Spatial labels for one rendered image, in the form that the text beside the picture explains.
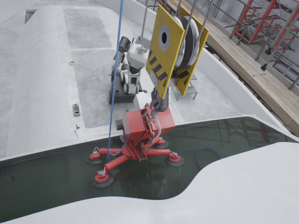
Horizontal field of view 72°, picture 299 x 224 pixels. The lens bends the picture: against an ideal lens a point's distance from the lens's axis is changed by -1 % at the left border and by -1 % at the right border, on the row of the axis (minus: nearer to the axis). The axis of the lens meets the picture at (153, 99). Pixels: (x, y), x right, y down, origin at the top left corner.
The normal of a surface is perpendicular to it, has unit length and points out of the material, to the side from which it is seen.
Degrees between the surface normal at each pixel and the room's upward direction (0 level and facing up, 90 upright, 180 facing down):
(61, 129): 7
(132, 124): 17
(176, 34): 90
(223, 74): 90
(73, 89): 0
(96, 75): 0
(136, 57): 71
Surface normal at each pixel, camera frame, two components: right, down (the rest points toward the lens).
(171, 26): -0.92, 0.12
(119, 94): 0.29, -0.01
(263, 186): 0.08, -0.92
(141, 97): 0.29, -0.48
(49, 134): -0.14, -0.63
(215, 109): 0.18, -0.72
